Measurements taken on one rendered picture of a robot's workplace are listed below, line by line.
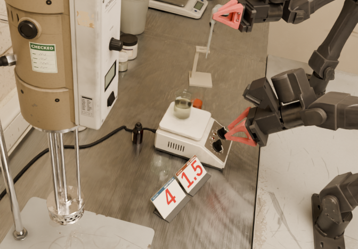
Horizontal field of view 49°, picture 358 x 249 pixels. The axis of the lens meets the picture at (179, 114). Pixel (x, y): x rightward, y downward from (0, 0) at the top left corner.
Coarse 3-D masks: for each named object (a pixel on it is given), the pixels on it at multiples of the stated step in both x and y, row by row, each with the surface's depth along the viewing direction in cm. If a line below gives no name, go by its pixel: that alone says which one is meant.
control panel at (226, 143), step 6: (216, 126) 111; (210, 132) 108; (216, 132) 109; (210, 138) 106; (216, 138) 108; (210, 144) 105; (222, 144) 108; (228, 144) 109; (210, 150) 103; (222, 150) 106; (216, 156) 104; (222, 156) 105
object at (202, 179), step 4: (204, 172) 104; (176, 176) 98; (200, 176) 102; (204, 176) 103; (208, 176) 103; (180, 180) 98; (200, 180) 102; (204, 180) 102; (196, 184) 101; (200, 184) 101; (184, 188) 98; (192, 188) 99; (196, 188) 100; (188, 192) 98; (192, 192) 98; (196, 192) 99; (192, 196) 98
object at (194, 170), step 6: (192, 162) 102; (198, 162) 103; (186, 168) 100; (192, 168) 101; (198, 168) 103; (180, 174) 98; (186, 174) 100; (192, 174) 101; (198, 174) 102; (186, 180) 99; (192, 180) 100; (186, 186) 98
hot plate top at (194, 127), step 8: (168, 112) 108; (192, 112) 110; (200, 112) 110; (208, 112) 111; (168, 120) 106; (176, 120) 106; (192, 120) 107; (200, 120) 107; (208, 120) 108; (168, 128) 103; (176, 128) 103; (184, 128) 104; (192, 128) 104; (200, 128) 105; (192, 136) 102; (200, 136) 102
